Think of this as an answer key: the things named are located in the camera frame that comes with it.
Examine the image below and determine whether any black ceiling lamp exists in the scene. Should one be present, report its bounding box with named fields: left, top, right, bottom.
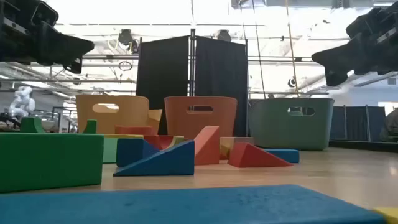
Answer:
left=118, top=29, right=134, bottom=46
left=216, top=29, right=233, bottom=43

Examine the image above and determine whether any red wedge block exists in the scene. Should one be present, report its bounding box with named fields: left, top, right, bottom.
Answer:
left=227, top=141, right=294, bottom=169

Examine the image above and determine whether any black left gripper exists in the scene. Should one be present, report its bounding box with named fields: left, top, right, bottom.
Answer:
left=0, top=0, right=95, bottom=75

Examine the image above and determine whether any white humanoid robot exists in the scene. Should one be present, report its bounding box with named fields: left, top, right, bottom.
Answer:
left=8, top=86, right=36, bottom=121

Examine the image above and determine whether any black cable ring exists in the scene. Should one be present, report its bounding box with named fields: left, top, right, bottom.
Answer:
left=118, top=60, right=134, bottom=72

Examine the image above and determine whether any dark blue partition panel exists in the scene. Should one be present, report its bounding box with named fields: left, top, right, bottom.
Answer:
left=346, top=105, right=368, bottom=141
left=368, top=106, right=388, bottom=143
left=330, top=105, right=346, bottom=141

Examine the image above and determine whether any blue wedge block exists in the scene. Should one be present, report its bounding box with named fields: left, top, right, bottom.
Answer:
left=113, top=139, right=196, bottom=177

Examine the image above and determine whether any yellow rectangular block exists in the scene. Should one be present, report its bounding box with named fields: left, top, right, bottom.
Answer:
left=220, top=143, right=233, bottom=160

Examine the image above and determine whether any long green block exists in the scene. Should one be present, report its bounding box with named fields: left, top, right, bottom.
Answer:
left=0, top=132, right=105, bottom=194

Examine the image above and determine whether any black hanging cable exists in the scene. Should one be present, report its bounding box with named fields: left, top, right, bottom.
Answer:
left=251, top=0, right=267, bottom=100

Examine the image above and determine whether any yellow plastic bin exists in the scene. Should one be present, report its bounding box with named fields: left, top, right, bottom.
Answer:
left=76, top=94, right=163, bottom=135

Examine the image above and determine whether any red arch block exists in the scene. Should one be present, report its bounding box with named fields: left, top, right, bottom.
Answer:
left=142, top=134, right=186, bottom=151

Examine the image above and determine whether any blue rectangular block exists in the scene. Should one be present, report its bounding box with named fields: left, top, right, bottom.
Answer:
left=263, top=148, right=300, bottom=164
left=116, top=138, right=161, bottom=168

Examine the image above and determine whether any yellow hanging cable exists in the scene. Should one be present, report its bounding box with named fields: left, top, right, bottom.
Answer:
left=285, top=0, right=300, bottom=98

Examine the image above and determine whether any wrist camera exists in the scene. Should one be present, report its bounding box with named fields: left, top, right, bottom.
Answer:
left=30, top=0, right=60, bottom=28
left=346, top=7, right=382, bottom=40

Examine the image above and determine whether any large blue flat block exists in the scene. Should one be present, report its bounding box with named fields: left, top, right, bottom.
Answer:
left=0, top=184, right=387, bottom=224

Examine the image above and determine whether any green arch block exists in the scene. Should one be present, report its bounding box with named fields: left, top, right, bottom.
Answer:
left=19, top=116, right=98, bottom=134

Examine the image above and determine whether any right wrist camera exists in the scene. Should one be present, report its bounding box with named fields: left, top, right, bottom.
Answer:
left=346, top=7, right=382, bottom=40

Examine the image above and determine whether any yellow flat block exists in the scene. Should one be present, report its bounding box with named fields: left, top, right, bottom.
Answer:
left=372, top=207, right=398, bottom=224

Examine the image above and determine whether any orange wedge block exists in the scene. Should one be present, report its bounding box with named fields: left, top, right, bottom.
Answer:
left=193, top=125, right=221, bottom=166

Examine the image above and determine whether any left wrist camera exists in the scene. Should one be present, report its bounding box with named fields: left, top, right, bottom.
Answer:
left=30, top=0, right=60, bottom=28

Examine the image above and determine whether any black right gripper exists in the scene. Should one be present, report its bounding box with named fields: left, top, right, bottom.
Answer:
left=312, top=1, right=398, bottom=87

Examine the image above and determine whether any orange plastic bin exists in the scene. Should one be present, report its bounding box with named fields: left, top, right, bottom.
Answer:
left=164, top=95, right=238, bottom=141

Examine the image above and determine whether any red rectangular block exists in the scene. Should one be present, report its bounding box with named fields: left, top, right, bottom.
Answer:
left=114, top=125, right=157, bottom=136

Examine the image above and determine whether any green rectangular block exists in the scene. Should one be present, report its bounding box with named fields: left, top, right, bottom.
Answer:
left=102, top=137, right=119, bottom=164

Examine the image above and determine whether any yellow arch block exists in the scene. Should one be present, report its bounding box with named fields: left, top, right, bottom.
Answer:
left=102, top=133, right=144, bottom=140

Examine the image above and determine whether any teal plastic bin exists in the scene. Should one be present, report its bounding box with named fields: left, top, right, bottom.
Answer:
left=248, top=98, right=335, bottom=151

